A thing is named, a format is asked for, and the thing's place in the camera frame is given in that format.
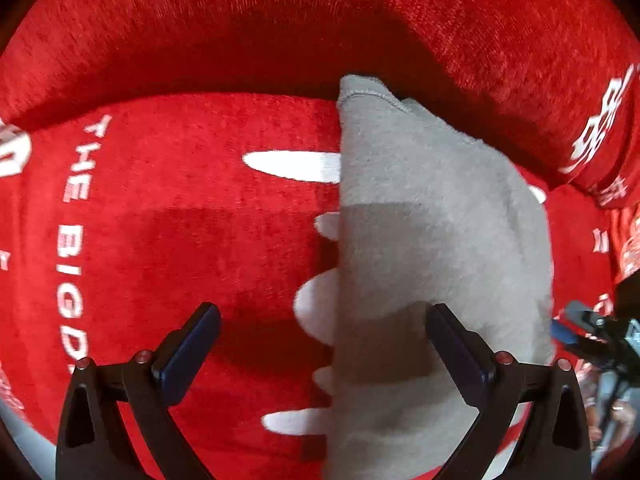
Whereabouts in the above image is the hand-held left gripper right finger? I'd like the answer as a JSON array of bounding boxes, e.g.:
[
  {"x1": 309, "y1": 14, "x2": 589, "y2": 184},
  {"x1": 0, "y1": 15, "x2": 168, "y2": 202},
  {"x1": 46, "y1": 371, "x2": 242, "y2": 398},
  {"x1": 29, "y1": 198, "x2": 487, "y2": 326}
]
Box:
[{"x1": 425, "y1": 303, "x2": 593, "y2": 480}]

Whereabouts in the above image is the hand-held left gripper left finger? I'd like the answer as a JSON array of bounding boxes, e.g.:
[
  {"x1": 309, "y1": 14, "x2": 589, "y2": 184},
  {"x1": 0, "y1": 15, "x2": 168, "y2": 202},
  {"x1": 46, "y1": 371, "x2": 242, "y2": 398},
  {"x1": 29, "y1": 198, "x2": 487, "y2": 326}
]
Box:
[{"x1": 56, "y1": 302, "x2": 222, "y2": 480}]

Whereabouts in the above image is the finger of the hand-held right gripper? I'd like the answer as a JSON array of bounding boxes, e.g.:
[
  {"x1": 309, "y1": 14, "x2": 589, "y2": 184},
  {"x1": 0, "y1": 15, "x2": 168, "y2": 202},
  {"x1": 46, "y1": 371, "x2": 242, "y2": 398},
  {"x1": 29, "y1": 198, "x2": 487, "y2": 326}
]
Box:
[
  {"x1": 550, "y1": 318, "x2": 585, "y2": 350},
  {"x1": 564, "y1": 301, "x2": 608, "y2": 332}
]

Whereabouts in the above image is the grey small garment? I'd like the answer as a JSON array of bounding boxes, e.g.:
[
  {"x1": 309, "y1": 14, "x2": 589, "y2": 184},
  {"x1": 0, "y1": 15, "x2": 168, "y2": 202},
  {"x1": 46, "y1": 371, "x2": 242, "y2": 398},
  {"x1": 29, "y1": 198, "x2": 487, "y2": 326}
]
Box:
[{"x1": 322, "y1": 74, "x2": 557, "y2": 480}]

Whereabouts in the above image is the red printed blanket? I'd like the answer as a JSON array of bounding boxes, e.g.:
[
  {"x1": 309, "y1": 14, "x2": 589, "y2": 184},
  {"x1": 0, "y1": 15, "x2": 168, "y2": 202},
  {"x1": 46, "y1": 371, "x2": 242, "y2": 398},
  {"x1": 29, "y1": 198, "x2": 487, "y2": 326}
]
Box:
[{"x1": 0, "y1": 0, "x2": 640, "y2": 480}]

